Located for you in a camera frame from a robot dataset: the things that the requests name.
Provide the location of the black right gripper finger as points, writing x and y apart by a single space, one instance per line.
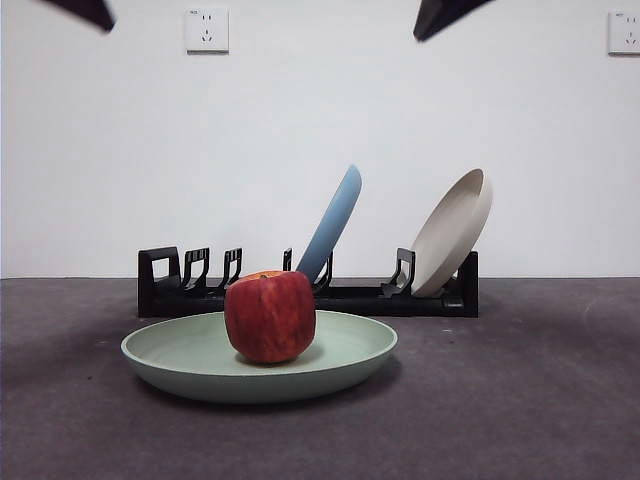
440 15

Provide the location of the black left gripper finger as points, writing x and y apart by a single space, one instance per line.
92 11

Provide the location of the red apple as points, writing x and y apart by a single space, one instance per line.
270 315

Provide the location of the green plate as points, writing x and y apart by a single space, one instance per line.
175 350

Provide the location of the beige plate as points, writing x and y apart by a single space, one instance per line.
445 240

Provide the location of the blue plate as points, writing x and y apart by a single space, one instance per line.
335 220

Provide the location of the black plate rack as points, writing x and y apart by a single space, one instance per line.
380 305

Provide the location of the white wall socket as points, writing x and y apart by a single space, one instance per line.
207 30
625 33

